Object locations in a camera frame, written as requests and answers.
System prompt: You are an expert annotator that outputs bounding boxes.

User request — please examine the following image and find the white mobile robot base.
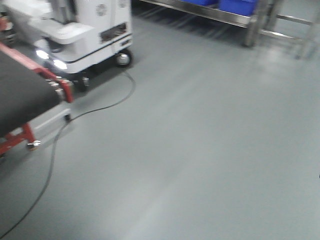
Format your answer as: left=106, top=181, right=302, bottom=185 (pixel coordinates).
left=2, top=0, right=133, bottom=92

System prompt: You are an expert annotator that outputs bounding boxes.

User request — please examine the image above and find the red conveyor side rail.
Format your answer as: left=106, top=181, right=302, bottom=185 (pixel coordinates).
left=0, top=44, right=74, bottom=155

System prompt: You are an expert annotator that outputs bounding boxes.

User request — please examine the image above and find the black conveyor belt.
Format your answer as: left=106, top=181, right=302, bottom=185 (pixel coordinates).
left=0, top=52, right=61, bottom=137

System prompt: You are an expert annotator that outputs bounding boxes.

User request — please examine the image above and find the blue plastic bin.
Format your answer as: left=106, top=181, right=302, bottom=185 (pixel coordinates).
left=219, top=0, right=258, bottom=17
left=182, top=0, right=219, bottom=6

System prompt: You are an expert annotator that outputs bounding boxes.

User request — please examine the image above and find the stainless steel shelf rack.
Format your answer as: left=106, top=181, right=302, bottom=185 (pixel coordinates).
left=145, top=0, right=320, bottom=59

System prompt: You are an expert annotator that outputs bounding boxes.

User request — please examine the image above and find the grey floor cable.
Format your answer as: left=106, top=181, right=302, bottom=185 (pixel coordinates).
left=0, top=69, right=137, bottom=240

